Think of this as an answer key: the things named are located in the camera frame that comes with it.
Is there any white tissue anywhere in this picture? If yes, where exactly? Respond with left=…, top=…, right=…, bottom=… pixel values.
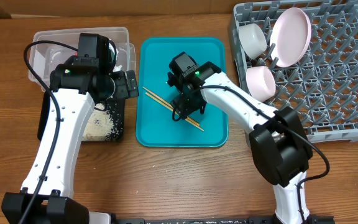
left=107, top=39, right=124, bottom=74

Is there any wooden chopstick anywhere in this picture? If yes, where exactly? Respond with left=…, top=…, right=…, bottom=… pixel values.
left=143, top=87, right=198, bottom=123
left=146, top=93, right=204, bottom=131

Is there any pink bowl with rice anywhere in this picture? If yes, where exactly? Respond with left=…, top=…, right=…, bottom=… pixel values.
left=246, top=66, right=276, bottom=102

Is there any grey-green bowl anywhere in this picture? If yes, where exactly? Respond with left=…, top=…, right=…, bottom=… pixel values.
left=238, top=24, right=267, bottom=59

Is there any large pink plate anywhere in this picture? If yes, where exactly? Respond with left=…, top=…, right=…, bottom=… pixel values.
left=270, top=7, right=311, bottom=68

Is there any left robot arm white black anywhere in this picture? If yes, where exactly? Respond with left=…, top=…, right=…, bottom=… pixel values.
left=1, top=33, right=139, bottom=223

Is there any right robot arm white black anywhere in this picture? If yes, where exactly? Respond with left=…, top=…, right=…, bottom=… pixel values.
left=167, top=52, right=313, bottom=223

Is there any grey dishwasher rack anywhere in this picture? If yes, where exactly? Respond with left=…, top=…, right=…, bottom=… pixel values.
left=228, top=1, right=358, bottom=142

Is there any black tray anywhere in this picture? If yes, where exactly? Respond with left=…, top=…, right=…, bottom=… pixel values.
left=37, top=90, right=126, bottom=142

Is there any teal plastic tray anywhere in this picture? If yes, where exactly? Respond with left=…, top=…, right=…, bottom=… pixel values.
left=136, top=37, right=228, bottom=147

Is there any spilled rice pile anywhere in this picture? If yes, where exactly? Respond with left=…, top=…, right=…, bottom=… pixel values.
left=83, top=102, right=124, bottom=141

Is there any clear plastic bin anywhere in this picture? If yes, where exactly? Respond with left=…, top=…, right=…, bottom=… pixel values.
left=29, top=27, right=136, bottom=85

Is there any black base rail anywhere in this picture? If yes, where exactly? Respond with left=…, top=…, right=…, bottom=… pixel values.
left=88, top=211, right=335, bottom=224

